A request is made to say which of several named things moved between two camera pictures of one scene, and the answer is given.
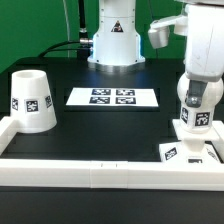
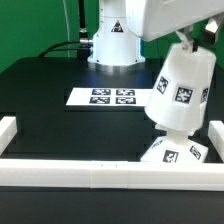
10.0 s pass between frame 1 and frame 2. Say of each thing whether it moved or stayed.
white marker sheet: stayed
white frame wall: stayed
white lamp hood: moved
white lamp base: moved
